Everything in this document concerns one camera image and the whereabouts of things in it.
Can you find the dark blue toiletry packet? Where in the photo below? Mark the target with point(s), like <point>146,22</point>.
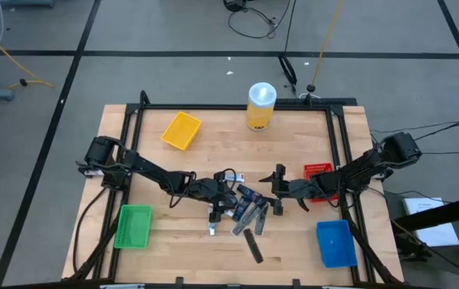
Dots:
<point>242,209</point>
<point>248,192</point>

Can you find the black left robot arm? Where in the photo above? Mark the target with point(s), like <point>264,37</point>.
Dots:
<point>145,164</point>

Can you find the yellow wipes canister white lid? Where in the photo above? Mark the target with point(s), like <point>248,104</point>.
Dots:
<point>260,108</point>

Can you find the white travel toothpaste tube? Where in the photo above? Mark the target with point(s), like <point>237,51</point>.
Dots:
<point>212,229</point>
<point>237,177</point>

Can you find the green plastic basket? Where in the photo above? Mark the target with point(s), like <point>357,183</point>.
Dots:
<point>133,226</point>

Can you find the white paper box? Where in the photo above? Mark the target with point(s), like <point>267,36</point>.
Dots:
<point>430,221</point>

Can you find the blue plastic basket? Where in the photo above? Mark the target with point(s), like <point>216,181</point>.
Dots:
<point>335,245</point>

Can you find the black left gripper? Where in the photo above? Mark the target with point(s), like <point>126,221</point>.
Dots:
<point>209,192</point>

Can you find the red plastic basket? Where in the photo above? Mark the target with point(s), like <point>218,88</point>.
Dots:
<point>318,169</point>

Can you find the small black floor stand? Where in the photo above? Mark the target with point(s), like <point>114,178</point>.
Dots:
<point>311,92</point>

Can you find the black plastic comb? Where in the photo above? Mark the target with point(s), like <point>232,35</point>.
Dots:
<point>253,245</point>

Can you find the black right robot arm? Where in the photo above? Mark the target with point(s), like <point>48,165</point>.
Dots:
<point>358,168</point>

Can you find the black aluminium table frame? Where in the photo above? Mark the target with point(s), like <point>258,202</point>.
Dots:
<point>233,107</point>

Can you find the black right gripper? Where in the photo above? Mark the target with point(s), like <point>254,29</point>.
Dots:
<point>293,188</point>

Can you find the black side desk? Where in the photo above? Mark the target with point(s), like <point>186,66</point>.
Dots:
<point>446,208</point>

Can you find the yellow plastic basket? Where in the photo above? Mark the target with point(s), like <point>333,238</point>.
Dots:
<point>181,130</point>

